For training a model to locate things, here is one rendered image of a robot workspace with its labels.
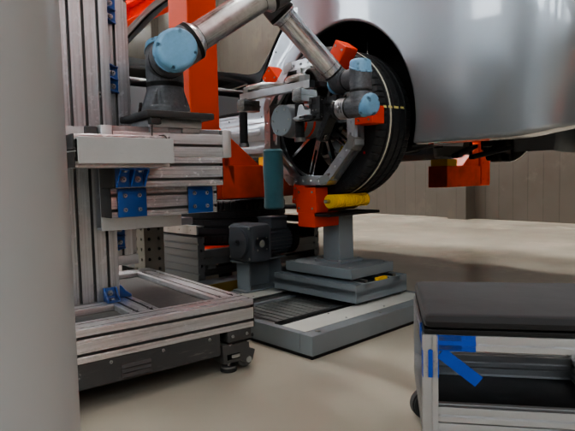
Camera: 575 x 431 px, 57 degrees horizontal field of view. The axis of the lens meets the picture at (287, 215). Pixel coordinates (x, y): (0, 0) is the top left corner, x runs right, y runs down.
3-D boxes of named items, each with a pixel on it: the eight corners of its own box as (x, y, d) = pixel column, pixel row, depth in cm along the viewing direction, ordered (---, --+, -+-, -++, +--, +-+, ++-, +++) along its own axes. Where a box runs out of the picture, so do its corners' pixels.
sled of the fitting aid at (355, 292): (406, 292, 242) (406, 271, 241) (356, 306, 217) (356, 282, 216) (325, 279, 278) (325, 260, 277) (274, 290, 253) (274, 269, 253)
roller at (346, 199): (374, 205, 239) (373, 191, 239) (329, 209, 219) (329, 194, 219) (364, 204, 243) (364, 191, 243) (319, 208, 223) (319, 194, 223)
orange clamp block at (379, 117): (366, 126, 214) (384, 123, 208) (353, 125, 209) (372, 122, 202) (366, 108, 214) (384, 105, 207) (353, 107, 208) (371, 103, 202)
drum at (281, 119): (328, 138, 228) (327, 104, 227) (292, 136, 214) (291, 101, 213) (305, 140, 239) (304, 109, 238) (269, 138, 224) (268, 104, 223)
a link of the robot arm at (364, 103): (381, 91, 179) (382, 116, 179) (356, 95, 187) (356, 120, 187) (366, 88, 173) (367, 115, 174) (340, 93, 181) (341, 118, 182)
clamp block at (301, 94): (317, 103, 205) (317, 88, 205) (300, 100, 199) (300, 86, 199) (308, 103, 209) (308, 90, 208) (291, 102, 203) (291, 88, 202)
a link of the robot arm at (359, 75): (340, 62, 185) (340, 95, 186) (356, 56, 174) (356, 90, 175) (358, 64, 188) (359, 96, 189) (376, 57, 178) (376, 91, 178)
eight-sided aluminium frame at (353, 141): (365, 185, 215) (364, 48, 211) (355, 185, 210) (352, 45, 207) (275, 185, 254) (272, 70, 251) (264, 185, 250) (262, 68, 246)
